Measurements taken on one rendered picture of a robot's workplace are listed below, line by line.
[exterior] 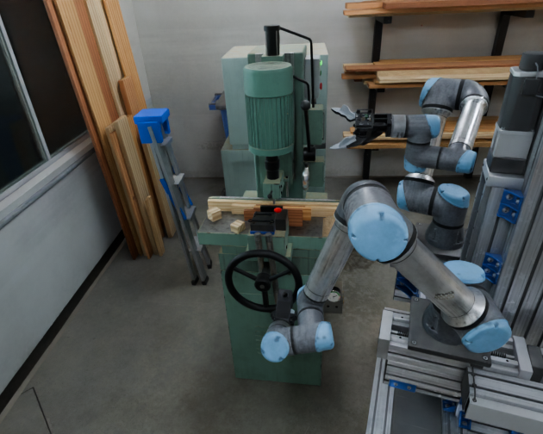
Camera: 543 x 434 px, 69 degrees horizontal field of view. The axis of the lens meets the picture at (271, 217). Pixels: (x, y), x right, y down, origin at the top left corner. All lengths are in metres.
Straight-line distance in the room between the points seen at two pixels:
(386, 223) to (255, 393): 1.48
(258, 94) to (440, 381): 1.11
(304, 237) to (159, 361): 1.21
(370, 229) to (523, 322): 0.82
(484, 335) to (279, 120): 0.91
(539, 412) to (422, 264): 0.60
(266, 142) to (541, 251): 0.93
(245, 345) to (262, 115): 1.11
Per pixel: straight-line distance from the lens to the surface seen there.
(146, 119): 2.31
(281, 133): 1.46
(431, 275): 0.97
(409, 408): 1.91
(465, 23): 3.96
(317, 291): 1.13
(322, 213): 1.65
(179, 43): 3.90
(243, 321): 1.88
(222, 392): 2.17
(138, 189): 2.88
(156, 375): 2.32
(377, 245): 0.85
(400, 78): 3.31
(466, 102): 1.67
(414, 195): 1.64
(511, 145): 1.29
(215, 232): 1.60
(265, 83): 1.40
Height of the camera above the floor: 1.76
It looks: 31 degrees down
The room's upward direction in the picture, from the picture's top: 3 degrees counter-clockwise
